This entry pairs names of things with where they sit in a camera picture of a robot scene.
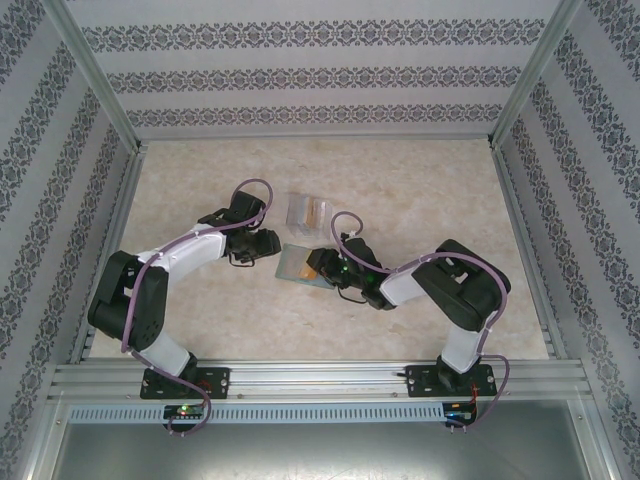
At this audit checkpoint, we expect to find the mint green card holder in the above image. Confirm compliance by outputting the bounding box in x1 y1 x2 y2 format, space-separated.
274 243 337 292

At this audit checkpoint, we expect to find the clear acrylic card stand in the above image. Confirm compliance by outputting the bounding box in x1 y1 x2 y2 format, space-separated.
285 192 335 237

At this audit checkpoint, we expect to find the grey metal panel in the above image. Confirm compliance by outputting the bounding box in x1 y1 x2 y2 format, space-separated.
29 399 614 480

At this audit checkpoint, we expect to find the thin black right gripper wire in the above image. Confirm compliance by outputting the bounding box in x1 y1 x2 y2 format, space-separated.
338 286 372 305

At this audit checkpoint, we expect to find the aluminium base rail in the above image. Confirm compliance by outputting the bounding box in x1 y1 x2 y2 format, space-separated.
48 360 594 404

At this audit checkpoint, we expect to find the aluminium back rail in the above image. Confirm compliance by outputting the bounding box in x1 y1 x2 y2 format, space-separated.
137 132 496 146

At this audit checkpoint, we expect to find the aluminium side rail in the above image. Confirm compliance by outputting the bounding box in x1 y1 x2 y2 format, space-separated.
68 144 147 365

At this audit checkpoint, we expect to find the perforated grey cable duct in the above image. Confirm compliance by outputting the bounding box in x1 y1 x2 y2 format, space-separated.
67 402 447 425

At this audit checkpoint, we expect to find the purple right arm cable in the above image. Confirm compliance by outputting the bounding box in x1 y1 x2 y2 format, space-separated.
329 210 512 434

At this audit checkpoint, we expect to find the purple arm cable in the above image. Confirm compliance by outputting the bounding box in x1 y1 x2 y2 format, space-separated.
329 210 512 434
122 178 274 439

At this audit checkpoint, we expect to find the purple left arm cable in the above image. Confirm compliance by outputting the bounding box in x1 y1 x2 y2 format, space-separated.
122 178 274 439

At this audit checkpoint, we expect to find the aluminium frame post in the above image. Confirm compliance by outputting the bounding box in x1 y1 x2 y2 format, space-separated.
41 0 146 154
485 0 585 149

